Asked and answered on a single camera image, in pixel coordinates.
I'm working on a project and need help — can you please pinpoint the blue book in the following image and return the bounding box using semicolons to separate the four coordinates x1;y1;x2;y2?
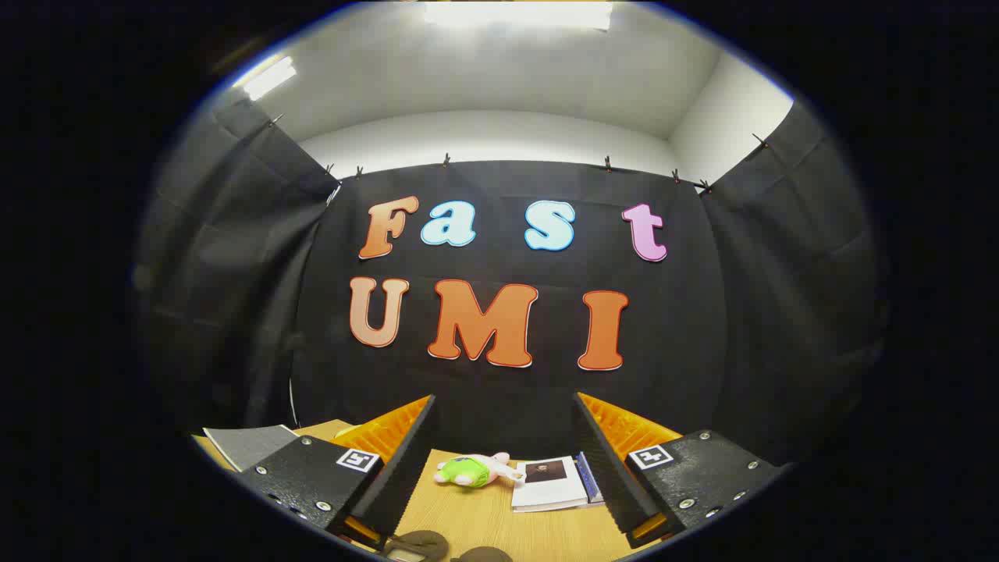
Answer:
575;451;606;504

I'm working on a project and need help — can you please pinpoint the small ceiling light panel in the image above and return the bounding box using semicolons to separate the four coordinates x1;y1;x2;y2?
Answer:
234;56;297;101

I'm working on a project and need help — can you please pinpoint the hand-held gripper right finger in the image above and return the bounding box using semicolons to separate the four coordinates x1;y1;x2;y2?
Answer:
574;392;785;547

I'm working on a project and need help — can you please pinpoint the large ceiling light panel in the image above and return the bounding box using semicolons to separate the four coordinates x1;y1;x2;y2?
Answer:
425;0;613;32

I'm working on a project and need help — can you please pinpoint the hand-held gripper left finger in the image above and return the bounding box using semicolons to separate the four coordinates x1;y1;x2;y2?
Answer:
238;394;438;551

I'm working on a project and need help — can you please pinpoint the green and pink plush toy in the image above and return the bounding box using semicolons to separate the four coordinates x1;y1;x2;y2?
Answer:
435;453;525;490

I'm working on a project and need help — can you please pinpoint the beige fabric storage box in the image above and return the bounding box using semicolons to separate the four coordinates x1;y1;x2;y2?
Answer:
203;425;301;473

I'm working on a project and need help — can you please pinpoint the white book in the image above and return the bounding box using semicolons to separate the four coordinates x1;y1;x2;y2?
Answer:
511;457;590;514

